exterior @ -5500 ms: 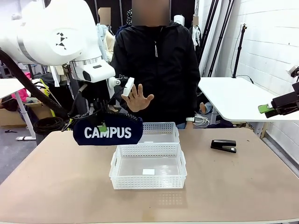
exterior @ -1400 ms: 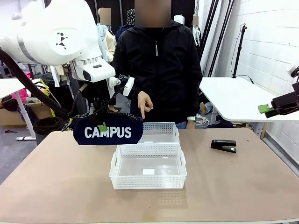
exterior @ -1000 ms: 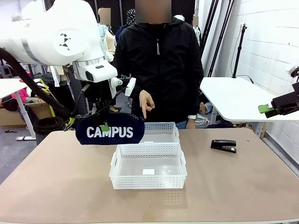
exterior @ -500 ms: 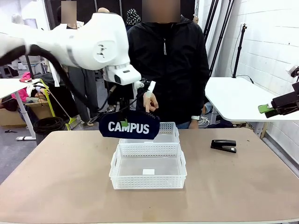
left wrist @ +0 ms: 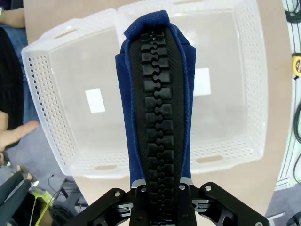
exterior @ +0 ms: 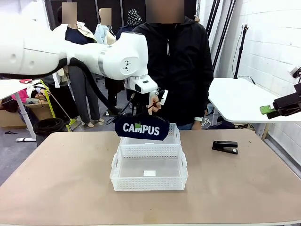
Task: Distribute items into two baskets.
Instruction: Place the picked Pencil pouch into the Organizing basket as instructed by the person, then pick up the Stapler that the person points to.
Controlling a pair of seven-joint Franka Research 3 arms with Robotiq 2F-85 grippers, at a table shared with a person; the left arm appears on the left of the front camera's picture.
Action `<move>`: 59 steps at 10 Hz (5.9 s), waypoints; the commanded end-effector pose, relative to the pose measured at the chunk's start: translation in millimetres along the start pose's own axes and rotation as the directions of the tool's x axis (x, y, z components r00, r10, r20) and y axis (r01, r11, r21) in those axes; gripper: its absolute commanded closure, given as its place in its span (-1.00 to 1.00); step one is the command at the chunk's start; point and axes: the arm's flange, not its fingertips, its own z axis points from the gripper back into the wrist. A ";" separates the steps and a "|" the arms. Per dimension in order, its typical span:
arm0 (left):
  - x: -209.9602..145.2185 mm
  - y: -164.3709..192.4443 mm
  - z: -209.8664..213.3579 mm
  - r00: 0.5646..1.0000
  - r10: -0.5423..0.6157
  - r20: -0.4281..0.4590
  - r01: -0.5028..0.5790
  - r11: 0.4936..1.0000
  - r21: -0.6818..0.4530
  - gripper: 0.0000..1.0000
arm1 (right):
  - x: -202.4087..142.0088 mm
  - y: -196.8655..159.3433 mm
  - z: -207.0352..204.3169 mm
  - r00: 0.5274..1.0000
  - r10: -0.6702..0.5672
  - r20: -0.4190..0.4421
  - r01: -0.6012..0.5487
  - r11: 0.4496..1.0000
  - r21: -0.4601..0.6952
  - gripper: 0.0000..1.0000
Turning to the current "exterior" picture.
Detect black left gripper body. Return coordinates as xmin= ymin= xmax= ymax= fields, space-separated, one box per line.
xmin=128 ymin=92 xmax=152 ymax=116

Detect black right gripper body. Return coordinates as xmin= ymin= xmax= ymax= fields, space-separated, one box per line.
xmin=272 ymin=92 xmax=301 ymax=117

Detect navy Campus pencil pouch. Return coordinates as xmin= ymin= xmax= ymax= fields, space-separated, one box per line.
xmin=114 ymin=113 xmax=170 ymax=142

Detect black stapler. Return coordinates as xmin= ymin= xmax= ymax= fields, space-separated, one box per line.
xmin=212 ymin=140 xmax=239 ymax=155

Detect person's right hand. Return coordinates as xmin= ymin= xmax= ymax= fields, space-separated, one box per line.
xmin=147 ymin=90 xmax=163 ymax=116

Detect white rounded table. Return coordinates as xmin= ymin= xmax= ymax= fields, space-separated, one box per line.
xmin=208 ymin=77 xmax=301 ymax=123

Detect small white plastic basket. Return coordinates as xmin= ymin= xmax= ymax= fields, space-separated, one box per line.
xmin=119 ymin=122 xmax=182 ymax=146

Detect large white plastic basket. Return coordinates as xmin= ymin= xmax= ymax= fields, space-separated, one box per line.
xmin=110 ymin=144 xmax=189 ymax=192

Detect person in black jacket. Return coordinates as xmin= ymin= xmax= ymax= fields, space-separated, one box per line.
xmin=131 ymin=16 xmax=214 ymax=131

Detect mannequin with navy shirt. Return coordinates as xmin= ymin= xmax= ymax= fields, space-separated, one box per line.
xmin=52 ymin=2 xmax=104 ymax=128

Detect black tripod stand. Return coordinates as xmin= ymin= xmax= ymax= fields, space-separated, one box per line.
xmin=233 ymin=23 xmax=250 ymax=80

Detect mannequin with light blue jacket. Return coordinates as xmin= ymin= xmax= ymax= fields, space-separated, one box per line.
xmin=93 ymin=8 xmax=126 ymax=115

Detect mannequin with patterned hood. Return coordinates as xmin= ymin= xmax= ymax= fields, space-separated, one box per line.
xmin=116 ymin=8 xmax=143 ymax=41

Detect black leaning poles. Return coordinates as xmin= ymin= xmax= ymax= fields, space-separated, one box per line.
xmin=205 ymin=0 xmax=237 ymax=73

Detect pink cloth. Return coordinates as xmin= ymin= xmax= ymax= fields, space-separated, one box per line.
xmin=11 ymin=79 xmax=32 ymax=104

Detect brown cardboard box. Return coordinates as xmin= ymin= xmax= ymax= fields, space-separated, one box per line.
xmin=0 ymin=101 xmax=55 ymax=129

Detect white table with metal legs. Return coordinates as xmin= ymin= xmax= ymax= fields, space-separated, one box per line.
xmin=0 ymin=79 xmax=42 ymax=143

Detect black left arm cable sleeve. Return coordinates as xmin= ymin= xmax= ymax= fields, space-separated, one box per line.
xmin=0 ymin=57 xmax=140 ymax=119

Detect white cable bundle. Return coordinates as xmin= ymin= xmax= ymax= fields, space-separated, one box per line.
xmin=201 ymin=117 xmax=213 ymax=129

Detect black coiled cable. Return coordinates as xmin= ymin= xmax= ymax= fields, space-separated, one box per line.
xmin=33 ymin=117 xmax=68 ymax=137

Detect yellow-green frame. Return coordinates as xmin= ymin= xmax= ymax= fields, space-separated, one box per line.
xmin=39 ymin=79 xmax=79 ymax=132

